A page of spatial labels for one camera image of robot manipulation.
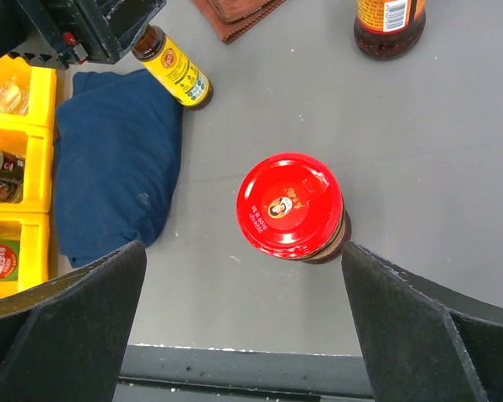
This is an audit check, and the red lid jar front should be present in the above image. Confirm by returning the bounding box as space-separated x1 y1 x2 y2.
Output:
236 152 352 265

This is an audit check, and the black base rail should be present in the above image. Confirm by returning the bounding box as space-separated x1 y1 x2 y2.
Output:
118 344 374 401

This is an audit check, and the red lid jar back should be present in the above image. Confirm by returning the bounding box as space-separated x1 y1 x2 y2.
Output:
354 0 426 60

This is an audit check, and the yellow bin organizer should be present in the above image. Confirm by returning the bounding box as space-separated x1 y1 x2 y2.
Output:
0 55 57 299

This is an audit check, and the black cap spice jar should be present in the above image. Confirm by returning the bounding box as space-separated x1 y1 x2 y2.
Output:
0 180 23 204
0 149 25 183

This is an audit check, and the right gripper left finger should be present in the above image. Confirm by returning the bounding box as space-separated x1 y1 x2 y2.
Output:
0 241 147 401

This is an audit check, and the brown folded towel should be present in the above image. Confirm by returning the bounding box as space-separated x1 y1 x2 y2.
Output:
192 0 285 44

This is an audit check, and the red lid jar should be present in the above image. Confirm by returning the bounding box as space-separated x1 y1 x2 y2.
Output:
236 152 352 265
354 0 426 60

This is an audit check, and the small yellow label bottle back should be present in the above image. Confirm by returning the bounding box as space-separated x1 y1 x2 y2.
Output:
132 25 214 110

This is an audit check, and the navy blue folded cloth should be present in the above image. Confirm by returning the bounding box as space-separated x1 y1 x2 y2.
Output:
53 70 184 268

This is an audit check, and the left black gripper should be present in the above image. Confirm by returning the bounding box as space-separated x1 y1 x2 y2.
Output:
8 0 166 70

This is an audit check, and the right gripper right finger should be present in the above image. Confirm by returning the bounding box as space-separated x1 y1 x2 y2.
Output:
341 242 503 401

